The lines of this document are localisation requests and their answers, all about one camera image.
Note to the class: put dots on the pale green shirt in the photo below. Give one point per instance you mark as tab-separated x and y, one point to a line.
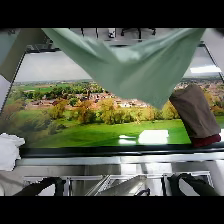
140	66

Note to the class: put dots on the brown garment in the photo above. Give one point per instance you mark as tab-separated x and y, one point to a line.
195	110

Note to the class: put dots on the dark red garment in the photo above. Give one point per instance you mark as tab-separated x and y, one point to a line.
205	141

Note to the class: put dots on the white garment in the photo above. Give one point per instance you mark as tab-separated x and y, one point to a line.
10	150

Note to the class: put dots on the silver frame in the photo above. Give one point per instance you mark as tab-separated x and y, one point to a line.
100	160

